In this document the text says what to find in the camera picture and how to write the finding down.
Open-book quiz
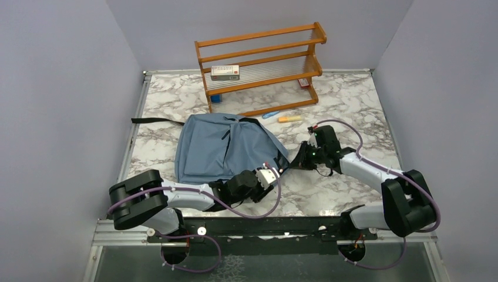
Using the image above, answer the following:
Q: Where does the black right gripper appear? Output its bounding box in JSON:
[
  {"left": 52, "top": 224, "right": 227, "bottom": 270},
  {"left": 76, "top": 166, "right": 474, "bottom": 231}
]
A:
[{"left": 290, "top": 140, "right": 327, "bottom": 170}]

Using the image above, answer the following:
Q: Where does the blue student backpack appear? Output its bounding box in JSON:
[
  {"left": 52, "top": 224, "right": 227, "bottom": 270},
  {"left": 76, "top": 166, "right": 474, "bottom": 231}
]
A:
[{"left": 130, "top": 113, "right": 290, "bottom": 185}]

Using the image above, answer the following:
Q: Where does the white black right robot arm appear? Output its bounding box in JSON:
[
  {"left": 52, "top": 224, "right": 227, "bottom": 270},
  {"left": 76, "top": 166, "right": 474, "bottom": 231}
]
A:
[{"left": 290, "top": 125, "right": 439, "bottom": 239}]

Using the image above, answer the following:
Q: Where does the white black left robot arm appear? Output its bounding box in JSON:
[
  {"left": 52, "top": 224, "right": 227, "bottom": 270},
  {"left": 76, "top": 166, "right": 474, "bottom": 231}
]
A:
[{"left": 107, "top": 168, "right": 281, "bottom": 241}]

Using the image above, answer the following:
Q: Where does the orange highlighter pen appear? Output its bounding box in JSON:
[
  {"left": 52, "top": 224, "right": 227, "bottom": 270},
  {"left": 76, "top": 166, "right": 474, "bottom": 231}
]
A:
[{"left": 277, "top": 116, "right": 302, "bottom": 123}]

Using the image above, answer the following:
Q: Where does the blue pen on table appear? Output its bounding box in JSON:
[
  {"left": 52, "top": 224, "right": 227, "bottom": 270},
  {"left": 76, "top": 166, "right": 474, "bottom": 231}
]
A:
[{"left": 262, "top": 111, "right": 279, "bottom": 119}]

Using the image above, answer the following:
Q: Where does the small red card box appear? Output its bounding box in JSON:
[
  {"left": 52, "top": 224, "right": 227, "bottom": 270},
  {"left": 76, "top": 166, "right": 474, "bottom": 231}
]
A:
[{"left": 298, "top": 78, "right": 309, "bottom": 88}]

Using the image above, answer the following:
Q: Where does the orange wooden shelf rack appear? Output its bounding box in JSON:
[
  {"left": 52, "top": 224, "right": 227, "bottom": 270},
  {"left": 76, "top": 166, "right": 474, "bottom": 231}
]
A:
[{"left": 194, "top": 22, "right": 327, "bottom": 116}]

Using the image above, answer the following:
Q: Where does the blue small object under shelf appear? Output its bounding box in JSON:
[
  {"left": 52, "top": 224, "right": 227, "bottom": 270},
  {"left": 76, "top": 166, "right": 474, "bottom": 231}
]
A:
[{"left": 210, "top": 95, "right": 222, "bottom": 103}]

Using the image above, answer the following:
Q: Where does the white grey box on shelf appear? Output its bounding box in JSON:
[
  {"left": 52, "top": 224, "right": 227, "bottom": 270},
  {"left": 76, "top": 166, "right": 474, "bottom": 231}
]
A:
[{"left": 210, "top": 65, "right": 240, "bottom": 81}]

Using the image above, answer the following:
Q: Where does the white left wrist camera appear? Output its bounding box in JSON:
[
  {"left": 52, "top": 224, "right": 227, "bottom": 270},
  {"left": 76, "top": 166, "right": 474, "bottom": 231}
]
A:
[{"left": 255, "top": 162, "right": 280, "bottom": 189}]

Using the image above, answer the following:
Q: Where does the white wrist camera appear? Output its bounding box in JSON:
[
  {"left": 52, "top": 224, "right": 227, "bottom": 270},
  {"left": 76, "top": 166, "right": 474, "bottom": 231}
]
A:
[
  {"left": 255, "top": 162, "right": 280, "bottom": 189},
  {"left": 308, "top": 125, "right": 318, "bottom": 147}
]

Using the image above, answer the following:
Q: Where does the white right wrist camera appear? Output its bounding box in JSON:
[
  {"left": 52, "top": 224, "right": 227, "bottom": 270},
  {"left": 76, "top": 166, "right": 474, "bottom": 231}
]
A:
[{"left": 308, "top": 125, "right": 318, "bottom": 147}]

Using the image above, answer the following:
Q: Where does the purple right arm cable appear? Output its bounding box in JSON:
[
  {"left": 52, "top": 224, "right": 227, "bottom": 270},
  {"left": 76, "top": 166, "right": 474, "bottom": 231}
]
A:
[{"left": 315, "top": 119, "right": 442, "bottom": 270}]

